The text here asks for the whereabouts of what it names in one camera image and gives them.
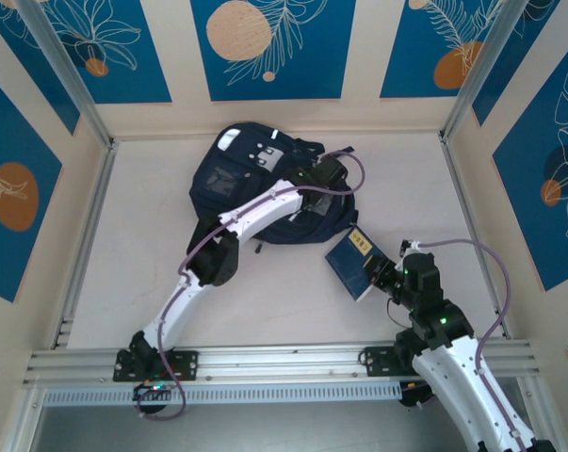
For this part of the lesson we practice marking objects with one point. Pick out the right controller board with LED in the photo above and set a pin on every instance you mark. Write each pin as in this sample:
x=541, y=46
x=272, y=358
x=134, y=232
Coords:
x=417, y=395

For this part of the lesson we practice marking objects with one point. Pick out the aluminium side rail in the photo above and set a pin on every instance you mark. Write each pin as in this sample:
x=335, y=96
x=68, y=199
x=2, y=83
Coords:
x=458, y=188
x=97, y=198

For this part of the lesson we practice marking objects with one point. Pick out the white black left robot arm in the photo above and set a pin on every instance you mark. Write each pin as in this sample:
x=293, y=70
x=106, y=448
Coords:
x=260, y=212

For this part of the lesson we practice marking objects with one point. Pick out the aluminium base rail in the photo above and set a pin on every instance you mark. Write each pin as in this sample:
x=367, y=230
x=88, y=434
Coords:
x=283, y=362

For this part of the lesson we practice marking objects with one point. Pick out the left controller board with LED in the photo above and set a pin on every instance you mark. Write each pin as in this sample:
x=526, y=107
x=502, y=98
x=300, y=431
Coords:
x=154, y=390

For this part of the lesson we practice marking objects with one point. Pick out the navy blue backpack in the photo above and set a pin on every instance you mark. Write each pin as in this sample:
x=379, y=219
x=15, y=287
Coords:
x=227, y=188

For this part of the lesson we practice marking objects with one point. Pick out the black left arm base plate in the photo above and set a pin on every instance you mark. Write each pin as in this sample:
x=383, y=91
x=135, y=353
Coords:
x=184, y=365

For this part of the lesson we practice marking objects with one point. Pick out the controller board with led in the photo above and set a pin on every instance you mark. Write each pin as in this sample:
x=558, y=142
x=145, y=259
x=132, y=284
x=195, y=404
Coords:
x=154, y=390
x=417, y=395

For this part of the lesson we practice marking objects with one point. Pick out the navy book with yellow label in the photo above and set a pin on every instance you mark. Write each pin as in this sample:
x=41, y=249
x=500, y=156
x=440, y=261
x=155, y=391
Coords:
x=349, y=263

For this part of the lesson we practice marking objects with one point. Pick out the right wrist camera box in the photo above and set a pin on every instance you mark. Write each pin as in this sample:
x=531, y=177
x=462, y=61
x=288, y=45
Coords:
x=408, y=245

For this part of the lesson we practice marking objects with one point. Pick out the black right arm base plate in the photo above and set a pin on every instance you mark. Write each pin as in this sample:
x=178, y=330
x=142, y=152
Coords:
x=378, y=360

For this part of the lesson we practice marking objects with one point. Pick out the aluminium frame post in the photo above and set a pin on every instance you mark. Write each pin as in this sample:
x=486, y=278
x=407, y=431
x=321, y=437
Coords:
x=22, y=419
x=481, y=70
x=540, y=405
x=67, y=80

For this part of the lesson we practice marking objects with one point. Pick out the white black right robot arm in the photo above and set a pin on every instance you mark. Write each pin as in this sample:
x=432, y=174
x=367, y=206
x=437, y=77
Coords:
x=458, y=376

